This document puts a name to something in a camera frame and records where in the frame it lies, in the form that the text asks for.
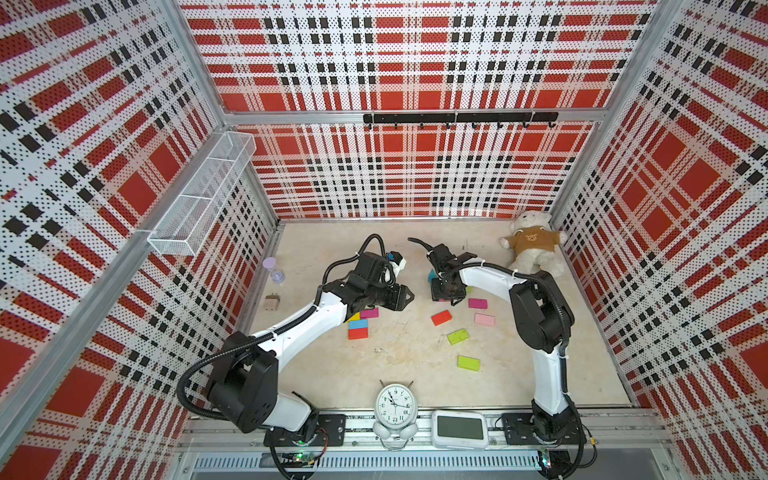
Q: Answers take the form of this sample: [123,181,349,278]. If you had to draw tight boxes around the light green block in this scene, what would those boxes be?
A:
[447,329,470,346]
[457,355,481,372]

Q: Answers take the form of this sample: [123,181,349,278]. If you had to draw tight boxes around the black wall hook rail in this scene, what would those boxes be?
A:
[362,111,560,127]

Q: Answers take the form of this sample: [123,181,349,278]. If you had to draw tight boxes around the white digital clock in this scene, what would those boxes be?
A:
[431,410,490,450]

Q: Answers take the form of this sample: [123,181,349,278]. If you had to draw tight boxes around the red block front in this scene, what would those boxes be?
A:
[348,328,369,340]

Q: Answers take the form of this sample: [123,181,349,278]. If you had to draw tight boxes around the purple sand hourglass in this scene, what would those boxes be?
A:
[262,257,285,284]

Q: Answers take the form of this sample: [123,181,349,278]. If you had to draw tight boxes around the small wooden toy left wall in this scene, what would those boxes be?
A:
[262,294,281,311]

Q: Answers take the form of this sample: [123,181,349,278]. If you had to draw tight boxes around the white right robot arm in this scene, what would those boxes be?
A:
[408,237,578,445]

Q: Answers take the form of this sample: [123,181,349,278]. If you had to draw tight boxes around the light green block front right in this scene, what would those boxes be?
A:
[457,355,481,372]

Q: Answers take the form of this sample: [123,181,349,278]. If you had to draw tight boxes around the magenta rectangular block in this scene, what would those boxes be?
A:
[360,308,379,319]

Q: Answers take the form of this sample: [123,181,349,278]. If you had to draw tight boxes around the white wire mesh basket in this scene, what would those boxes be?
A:
[148,131,255,256]

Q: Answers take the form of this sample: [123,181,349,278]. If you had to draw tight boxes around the blue rectangular block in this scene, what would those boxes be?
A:
[348,319,368,330]

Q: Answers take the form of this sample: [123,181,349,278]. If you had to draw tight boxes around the red block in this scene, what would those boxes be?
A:
[431,310,453,326]
[348,328,369,340]

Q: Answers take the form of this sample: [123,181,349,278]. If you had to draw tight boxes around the pink block right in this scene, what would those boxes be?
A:
[474,313,496,327]

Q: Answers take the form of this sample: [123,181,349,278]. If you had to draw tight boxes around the white teddy bear brown shirt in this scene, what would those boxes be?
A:
[499,211,568,277]

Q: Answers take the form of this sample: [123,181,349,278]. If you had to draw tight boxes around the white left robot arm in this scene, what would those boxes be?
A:
[175,244,415,444]

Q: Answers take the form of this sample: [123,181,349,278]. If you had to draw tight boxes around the white twin-bell alarm clock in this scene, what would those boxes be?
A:
[372,383,418,452]

